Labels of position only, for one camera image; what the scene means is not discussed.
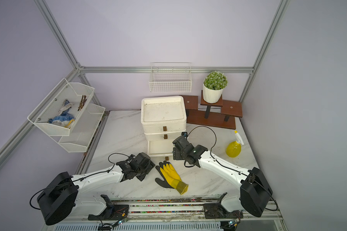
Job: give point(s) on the green plant in white pot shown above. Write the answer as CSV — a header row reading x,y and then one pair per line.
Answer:
x,y
213,86

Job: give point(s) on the blue white cloth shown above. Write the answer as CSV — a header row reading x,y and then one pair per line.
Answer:
x,y
64,117

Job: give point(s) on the white mesh upper bin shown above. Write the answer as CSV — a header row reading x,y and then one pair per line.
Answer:
x,y
48,108

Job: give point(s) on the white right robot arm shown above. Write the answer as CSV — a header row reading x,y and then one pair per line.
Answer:
x,y
253,191

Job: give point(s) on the white mesh bin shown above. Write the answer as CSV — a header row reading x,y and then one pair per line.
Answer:
x,y
81,136
48,108

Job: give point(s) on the brown wooden step shelf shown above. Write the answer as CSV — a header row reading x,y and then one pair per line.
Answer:
x,y
221,114

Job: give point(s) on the white mesh lower bin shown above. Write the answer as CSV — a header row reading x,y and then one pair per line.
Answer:
x,y
81,136

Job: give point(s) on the brown wooden clothespins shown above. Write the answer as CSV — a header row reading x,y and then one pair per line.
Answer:
x,y
82,102

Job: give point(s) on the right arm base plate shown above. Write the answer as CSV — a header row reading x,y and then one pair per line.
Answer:
x,y
216,210

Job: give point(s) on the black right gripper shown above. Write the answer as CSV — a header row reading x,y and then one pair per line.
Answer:
x,y
177,154

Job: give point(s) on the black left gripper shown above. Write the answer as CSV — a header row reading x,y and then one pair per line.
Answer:
x,y
149,166

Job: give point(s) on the white wire wall basket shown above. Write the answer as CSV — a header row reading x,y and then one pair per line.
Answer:
x,y
168,77

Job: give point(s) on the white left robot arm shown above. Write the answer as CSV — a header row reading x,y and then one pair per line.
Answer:
x,y
77,195

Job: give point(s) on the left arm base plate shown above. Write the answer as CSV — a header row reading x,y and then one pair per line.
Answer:
x,y
111,212

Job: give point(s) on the yellow spray bottle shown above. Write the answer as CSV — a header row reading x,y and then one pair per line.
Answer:
x,y
235,147

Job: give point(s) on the white plastic drawer cabinet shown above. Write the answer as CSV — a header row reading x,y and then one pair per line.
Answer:
x,y
163,120

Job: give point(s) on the yellow black work glove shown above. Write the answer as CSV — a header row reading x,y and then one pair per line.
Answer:
x,y
170,178

